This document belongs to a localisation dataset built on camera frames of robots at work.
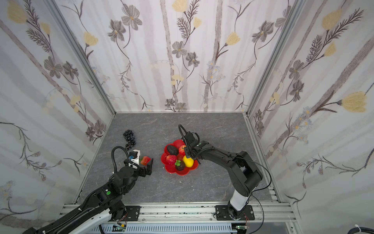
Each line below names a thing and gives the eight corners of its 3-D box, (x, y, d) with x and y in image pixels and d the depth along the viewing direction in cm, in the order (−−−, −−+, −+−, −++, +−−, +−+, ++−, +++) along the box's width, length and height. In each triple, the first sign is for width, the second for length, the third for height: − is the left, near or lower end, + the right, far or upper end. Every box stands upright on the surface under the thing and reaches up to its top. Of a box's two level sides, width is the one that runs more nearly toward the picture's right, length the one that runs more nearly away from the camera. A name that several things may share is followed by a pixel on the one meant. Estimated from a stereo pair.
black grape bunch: (127, 150, 100) (124, 146, 96) (124, 136, 108) (122, 131, 104) (136, 147, 102) (134, 143, 98) (133, 133, 110) (131, 128, 106)
